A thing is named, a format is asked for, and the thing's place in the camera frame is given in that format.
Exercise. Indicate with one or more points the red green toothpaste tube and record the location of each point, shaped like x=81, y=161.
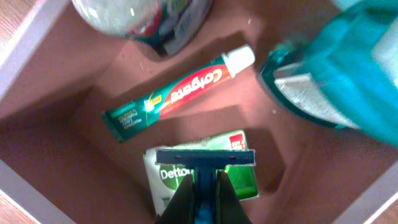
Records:
x=135, y=116

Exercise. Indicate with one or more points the pink cardboard box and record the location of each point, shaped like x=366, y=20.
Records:
x=58, y=75

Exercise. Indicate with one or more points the teal mouthwash bottle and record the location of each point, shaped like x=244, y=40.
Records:
x=346, y=77

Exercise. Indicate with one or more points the purple foaming soap pump bottle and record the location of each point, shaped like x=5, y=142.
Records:
x=167, y=26

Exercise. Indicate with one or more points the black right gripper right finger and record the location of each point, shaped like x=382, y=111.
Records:
x=228, y=207

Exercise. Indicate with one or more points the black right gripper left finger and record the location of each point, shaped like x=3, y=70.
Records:
x=181, y=208

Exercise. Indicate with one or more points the blue disposable razor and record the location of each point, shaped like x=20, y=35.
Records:
x=206, y=165

